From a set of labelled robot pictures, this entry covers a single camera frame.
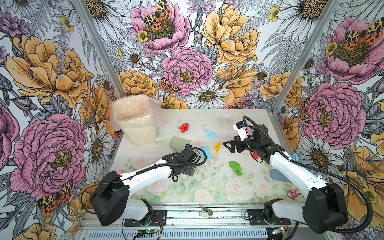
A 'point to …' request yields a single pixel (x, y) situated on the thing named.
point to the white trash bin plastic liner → (138, 116)
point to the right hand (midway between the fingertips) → (230, 144)
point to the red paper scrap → (184, 127)
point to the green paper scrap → (236, 167)
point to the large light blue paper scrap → (207, 150)
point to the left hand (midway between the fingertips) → (182, 168)
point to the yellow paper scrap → (217, 146)
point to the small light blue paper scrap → (211, 133)
